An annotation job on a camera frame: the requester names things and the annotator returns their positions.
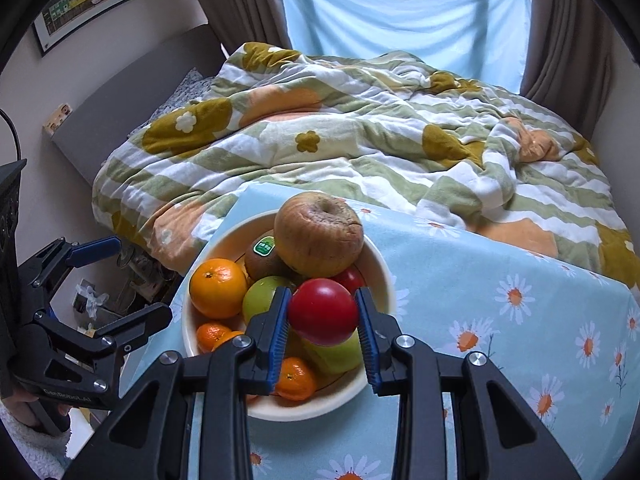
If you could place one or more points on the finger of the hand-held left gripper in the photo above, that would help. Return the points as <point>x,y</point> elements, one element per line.
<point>135,322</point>
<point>95,250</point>

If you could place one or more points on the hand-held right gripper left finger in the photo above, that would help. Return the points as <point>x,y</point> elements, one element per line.
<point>280,340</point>

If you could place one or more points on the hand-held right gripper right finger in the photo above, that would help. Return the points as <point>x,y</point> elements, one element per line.
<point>367,340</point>

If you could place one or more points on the green apple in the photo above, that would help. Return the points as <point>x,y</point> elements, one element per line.
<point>262,300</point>

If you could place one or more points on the cream bowl with yellow inside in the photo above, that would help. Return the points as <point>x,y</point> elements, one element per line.
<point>325,405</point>

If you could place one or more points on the large orange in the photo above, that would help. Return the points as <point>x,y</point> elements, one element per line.
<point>217,287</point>

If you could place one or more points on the wrinkled yellow-brown apple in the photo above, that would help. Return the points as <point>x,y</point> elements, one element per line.
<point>315,235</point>

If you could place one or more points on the person's left forearm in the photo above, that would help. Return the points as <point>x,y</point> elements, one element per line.
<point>30,450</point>

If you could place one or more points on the person's left hand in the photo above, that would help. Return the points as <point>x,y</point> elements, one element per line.
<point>17,401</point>

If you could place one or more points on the yellow-green apple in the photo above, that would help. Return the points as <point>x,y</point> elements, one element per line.
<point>335,358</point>

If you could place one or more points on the clear glass jar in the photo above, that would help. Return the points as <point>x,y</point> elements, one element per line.
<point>134,266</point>

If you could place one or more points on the small mandarin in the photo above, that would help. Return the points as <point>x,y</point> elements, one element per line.
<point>209,336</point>
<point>297,379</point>

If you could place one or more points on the white crumpled paper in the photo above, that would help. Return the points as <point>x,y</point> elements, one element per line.
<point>92,301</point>

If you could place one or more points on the red cherry tomato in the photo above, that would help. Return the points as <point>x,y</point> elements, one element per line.
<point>352,277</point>

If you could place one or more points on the brown kiwi with green sticker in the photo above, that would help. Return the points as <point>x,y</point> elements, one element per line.
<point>260,266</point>

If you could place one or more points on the light blue daisy tablecloth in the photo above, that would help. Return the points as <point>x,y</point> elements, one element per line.
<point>475,285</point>

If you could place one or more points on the grey bed headboard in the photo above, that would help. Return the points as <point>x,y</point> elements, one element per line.
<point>125,90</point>

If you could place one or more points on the grey patterned pillow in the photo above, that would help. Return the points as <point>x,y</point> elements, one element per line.
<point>175,95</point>

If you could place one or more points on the green striped flower blanket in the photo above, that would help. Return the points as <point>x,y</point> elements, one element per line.
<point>350,135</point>

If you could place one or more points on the brown curtain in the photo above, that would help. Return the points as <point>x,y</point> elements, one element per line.
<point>570,35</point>
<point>245,0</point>

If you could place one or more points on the light blue sheer curtain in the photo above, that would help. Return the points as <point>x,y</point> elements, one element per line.
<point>400,20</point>

